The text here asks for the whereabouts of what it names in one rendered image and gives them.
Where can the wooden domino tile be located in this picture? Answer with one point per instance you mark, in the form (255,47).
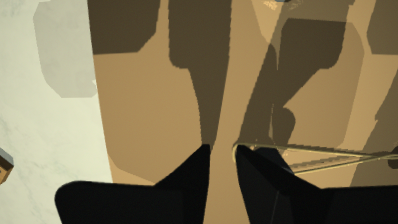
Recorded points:
(5,169)

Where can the tan rubber band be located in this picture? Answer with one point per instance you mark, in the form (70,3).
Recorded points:
(370,157)

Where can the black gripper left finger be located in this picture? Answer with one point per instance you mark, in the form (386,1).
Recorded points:
(90,202)

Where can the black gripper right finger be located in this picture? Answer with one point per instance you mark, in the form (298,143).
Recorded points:
(272,195)

